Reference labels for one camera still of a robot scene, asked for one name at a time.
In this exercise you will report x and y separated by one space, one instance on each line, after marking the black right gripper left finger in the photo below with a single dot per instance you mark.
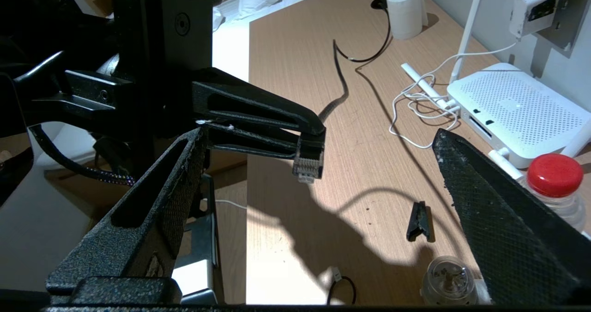
129 247

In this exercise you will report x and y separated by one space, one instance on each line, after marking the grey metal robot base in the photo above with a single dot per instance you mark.
198 238

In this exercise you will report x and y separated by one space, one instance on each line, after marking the small white clear-dome humidifier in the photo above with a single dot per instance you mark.
448 279

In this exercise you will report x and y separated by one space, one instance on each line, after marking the white wifi router with antennas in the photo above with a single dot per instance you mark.
517 104

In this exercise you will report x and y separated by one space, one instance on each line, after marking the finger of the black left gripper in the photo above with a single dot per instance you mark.
258 141

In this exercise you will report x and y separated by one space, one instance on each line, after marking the small black plastic clip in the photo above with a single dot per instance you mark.
418 222

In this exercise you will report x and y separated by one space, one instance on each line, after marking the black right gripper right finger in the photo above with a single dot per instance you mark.
517 247

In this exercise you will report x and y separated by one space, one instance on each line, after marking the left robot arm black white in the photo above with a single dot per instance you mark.
46 26

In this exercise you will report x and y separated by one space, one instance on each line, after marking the grey wall power socket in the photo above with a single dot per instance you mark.
572 21

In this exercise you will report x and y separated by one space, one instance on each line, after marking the clear water bottle red cap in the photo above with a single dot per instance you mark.
554 173

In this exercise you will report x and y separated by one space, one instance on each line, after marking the white toilet paper roll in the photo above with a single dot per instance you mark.
406 12

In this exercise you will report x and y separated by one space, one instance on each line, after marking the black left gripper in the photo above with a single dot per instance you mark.
161 35

